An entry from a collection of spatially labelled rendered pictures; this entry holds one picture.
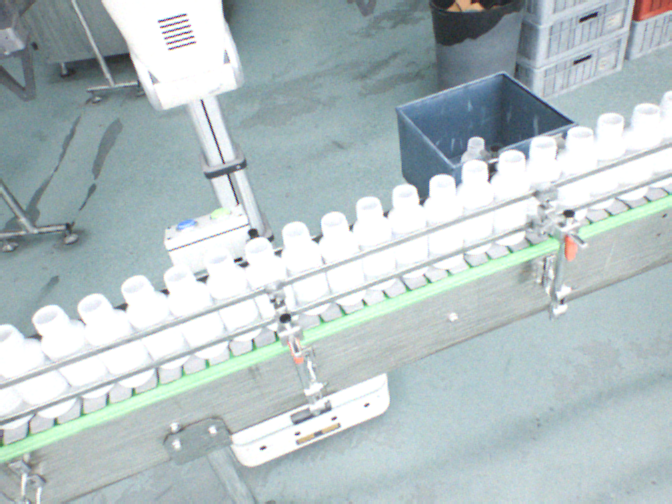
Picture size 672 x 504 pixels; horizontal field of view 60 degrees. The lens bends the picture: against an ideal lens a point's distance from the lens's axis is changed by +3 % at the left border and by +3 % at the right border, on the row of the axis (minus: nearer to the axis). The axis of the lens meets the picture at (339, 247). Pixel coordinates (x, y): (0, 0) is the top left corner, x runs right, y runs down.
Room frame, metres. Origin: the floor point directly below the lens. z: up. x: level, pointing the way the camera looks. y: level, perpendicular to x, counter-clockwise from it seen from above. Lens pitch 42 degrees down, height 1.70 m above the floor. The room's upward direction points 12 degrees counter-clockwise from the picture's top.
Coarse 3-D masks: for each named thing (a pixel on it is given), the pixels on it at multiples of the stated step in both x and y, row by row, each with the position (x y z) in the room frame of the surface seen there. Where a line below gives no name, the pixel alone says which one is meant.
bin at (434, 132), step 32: (448, 96) 1.34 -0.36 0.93; (480, 96) 1.36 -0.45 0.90; (512, 96) 1.32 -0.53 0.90; (416, 128) 1.19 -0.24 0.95; (448, 128) 1.34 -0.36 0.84; (480, 128) 1.36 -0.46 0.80; (512, 128) 1.31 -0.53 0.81; (544, 128) 1.18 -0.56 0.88; (416, 160) 1.20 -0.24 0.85; (448, 160) 1.34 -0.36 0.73; (480, 160) 1.02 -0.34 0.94
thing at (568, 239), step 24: (552, 192) 0.67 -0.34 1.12; (552, 216) 0.65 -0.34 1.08; (576, 240) 0.59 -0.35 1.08; (552, 264) 0.67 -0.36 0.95; (264, 288) 0.59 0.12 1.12; (552, 288) 0.62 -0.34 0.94; (288, 312) 0.58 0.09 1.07; (552, 312) 0.62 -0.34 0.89; (288, 336) 0.52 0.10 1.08; (312, 384) 0.53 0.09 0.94; (312, 408) 0.52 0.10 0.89; (24, 480) 0.48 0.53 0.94
